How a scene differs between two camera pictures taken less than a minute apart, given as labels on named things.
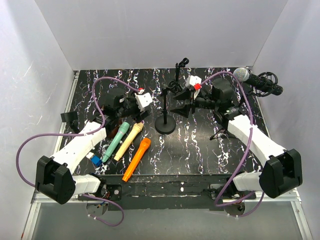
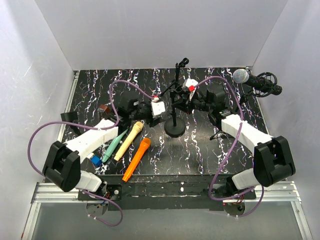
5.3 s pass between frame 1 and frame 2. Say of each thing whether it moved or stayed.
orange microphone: stayed
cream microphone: stayed
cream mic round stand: moved
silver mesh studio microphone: stayed
